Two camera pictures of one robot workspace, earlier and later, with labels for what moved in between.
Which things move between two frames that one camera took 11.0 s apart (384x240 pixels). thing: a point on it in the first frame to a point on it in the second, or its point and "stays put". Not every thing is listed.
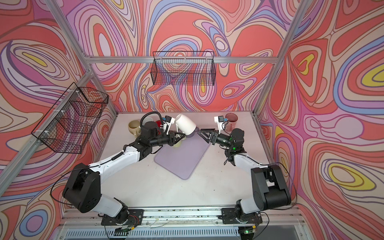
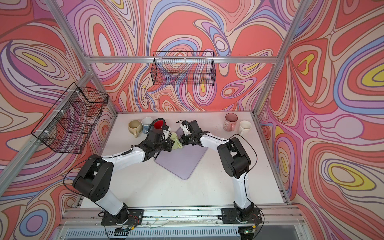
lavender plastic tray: (184, 159) stays put
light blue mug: (147, 119) stays put
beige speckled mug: (134, 127) stays put
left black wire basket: (68, 126) stays put
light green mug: (179, 143) stays put
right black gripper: (213, 135) to (182, 139)
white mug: (185, 124) to (244, 128)
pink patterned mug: (232, 119) stays put
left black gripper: (171, 137) to (169, 142)
